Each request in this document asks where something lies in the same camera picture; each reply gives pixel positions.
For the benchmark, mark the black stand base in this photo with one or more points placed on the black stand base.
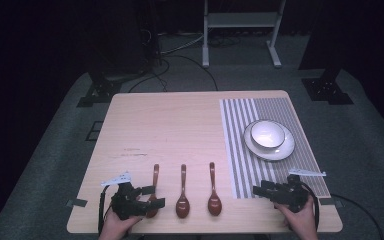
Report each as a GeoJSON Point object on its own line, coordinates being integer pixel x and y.
{"type": "Point", "coordinates": [326, 88]}
{"type": "Point", "coordinates": [101, 91]}

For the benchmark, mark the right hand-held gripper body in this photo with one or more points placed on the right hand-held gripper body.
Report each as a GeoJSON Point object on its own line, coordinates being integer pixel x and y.
{"type": "Point", "coordinates": [291, 195]}

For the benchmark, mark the person's right hand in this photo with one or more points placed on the person's right hand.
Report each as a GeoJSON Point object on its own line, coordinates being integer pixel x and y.
{"type": "Point", "coordinates": [301, 221]}

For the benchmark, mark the brown wooden spoon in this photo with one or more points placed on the brown wooden spoon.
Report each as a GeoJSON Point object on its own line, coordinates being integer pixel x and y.
{"type": "Point", "coordinates": [155, 176]}
{"type": "Point", "coordinates": [182, 205]}
{"type": "Point", "coordinates": [214, 203]}

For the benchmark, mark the white bowl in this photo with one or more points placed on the white bowl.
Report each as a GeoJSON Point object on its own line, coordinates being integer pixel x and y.
{"type": "Point", "coordinates": [270, 154]}
{"type": "Point", "coordinates": [267, 134]}

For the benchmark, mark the grey tape piece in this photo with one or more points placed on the grey tape piece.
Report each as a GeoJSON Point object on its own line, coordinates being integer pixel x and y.
{"type": "Point", "coordinates": [77, 202]}
{"type": "Point", "coordinates": [330, 201]}

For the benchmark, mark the grey striped placemat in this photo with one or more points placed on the grey striped placemat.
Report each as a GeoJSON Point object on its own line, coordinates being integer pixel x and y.
{"type": "Point", "coordinates": [240, 146]}

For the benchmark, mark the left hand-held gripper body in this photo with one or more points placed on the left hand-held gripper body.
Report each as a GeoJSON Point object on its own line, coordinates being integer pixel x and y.
{"type": "Point", "coordinates": [126, 201]}

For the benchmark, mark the person's left hand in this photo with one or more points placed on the person's left hand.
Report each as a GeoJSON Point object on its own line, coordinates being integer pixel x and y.
{"type": "Point", "coordinates": [115, 226]}

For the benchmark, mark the white metal stand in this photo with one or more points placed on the white metal stand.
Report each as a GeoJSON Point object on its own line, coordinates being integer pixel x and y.
{"type": "Point", "coordinates": [243, 19]}

